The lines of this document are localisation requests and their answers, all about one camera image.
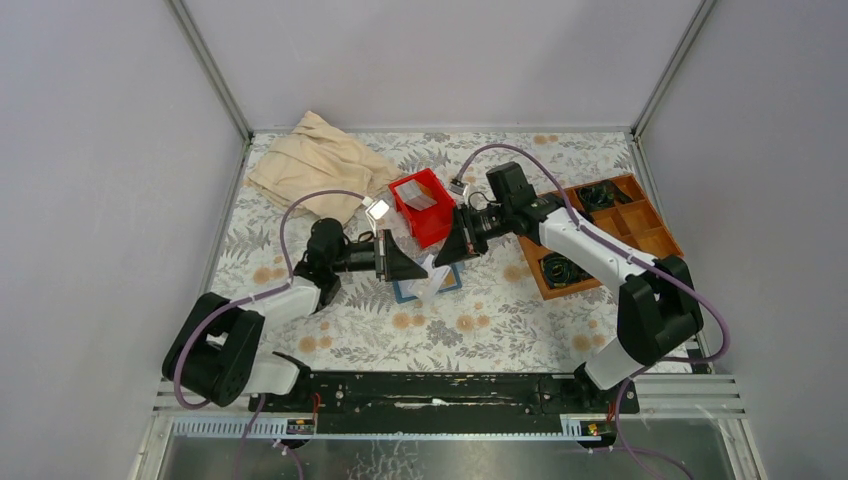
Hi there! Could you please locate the black coiled cable bundle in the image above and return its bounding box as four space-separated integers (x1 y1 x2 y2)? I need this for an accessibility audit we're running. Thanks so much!
577 180 634 213

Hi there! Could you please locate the beige crumpled cloth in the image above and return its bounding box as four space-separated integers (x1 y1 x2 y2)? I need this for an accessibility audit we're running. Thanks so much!
247 111 404 209

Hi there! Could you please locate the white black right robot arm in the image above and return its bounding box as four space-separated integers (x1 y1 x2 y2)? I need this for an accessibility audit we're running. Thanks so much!
434 162 703 412

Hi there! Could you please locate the floral patterned table mat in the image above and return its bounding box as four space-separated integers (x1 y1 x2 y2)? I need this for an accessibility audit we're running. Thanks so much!
189 131 694 374

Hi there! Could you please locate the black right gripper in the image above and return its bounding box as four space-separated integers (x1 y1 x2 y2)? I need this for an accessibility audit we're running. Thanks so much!
435 202 512 268

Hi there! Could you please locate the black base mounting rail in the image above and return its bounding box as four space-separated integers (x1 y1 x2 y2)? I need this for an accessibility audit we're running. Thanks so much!
249 371 640 435

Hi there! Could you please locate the blue card holder wallet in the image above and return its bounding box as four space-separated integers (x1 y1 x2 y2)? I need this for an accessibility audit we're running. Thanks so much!
393 263 464 304

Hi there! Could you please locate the stack of credit cards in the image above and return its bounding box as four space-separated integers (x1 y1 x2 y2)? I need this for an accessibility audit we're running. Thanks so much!
395 179 438 211

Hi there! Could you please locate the green black coiled cable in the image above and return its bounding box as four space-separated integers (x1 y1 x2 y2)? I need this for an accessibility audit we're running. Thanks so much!
539 253 594 289

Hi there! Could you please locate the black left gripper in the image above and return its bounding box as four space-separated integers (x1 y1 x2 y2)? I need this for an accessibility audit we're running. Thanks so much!
330 230 429 282

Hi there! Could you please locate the wooden compartment tray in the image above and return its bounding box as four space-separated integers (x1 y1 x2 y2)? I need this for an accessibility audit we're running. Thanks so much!
518 174 683 300

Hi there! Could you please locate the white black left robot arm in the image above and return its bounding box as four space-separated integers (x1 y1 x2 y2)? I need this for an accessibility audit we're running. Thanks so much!
162 218 429 411

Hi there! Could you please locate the red plastic bin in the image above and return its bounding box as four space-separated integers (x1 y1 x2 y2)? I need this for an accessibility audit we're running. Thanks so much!
389 168 456 248

